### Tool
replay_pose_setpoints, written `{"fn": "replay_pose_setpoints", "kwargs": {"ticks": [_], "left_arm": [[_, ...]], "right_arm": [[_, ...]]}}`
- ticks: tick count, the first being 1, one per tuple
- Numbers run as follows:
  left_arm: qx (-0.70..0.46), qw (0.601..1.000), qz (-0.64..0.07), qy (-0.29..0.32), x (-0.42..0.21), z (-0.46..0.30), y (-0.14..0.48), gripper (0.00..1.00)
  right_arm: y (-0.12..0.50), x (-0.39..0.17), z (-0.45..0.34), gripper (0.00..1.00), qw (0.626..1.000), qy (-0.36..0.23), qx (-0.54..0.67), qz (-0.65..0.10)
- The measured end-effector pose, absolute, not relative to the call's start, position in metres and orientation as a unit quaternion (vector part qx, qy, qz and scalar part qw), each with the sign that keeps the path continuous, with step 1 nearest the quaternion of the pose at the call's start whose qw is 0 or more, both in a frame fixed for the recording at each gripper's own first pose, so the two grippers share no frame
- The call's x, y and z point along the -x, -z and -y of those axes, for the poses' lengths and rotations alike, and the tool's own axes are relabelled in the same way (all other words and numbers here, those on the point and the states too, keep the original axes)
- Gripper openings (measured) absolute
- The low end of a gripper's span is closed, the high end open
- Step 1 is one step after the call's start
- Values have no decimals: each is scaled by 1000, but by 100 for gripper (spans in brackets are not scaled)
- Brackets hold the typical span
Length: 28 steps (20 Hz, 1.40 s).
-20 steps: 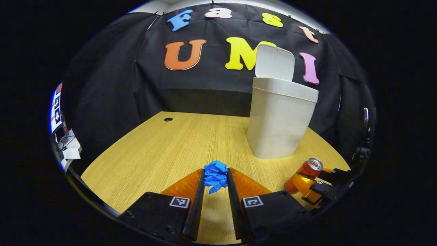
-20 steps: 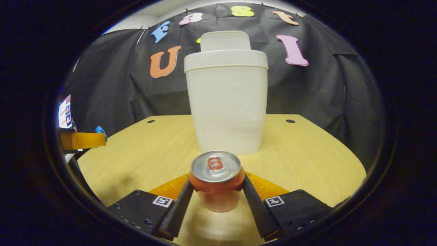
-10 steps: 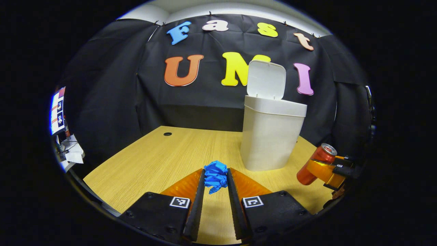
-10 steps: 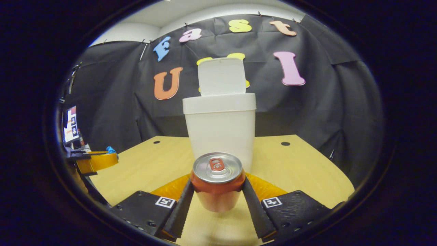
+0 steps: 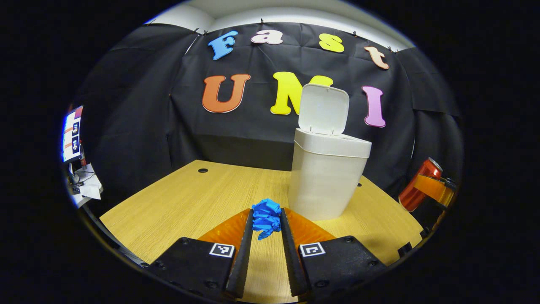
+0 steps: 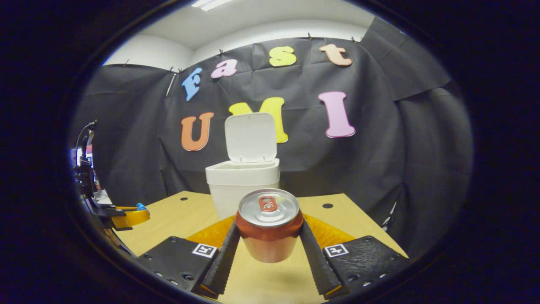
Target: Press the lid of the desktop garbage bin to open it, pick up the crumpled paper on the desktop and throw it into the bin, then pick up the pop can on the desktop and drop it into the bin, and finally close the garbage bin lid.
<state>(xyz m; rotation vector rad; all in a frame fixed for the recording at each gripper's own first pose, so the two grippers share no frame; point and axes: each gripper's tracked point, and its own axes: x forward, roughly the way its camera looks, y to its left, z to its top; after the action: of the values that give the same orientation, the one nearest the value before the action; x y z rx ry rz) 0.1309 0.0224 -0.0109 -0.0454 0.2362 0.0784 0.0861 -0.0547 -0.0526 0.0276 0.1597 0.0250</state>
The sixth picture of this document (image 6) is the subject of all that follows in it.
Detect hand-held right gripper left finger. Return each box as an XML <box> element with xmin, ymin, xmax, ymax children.
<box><xmin>137</xmin><ymin>215</ymin><xmax>241</xmax><ymax>296</ymax></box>

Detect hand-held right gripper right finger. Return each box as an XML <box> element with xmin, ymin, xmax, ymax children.
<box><xmin>299</xmin><ymin>213</ymin><xmax>410</xmax><ymax>300</ymax></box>

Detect red pop can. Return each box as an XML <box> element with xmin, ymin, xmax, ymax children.
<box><xmin>235</xmin><ymin>188</ymin><xmax>304</xmax><ymax>263</ymax></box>

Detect white desktop garbage bin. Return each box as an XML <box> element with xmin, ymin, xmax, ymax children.
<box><xmin>205</xmin><ymin>112</ymin><xmax>281</xmax><ymax>220</ymax></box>

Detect wooden desktop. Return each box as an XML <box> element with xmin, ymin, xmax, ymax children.
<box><xmin>116</xmin><ymin>191</ymin><xmax>409</xmax><ymax>304</ymax></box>

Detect ceiling light panel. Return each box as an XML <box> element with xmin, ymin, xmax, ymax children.
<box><xmin>191</xmin><ymin>0</ymin><xmax>235</xmax><ymax>11</ymax></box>

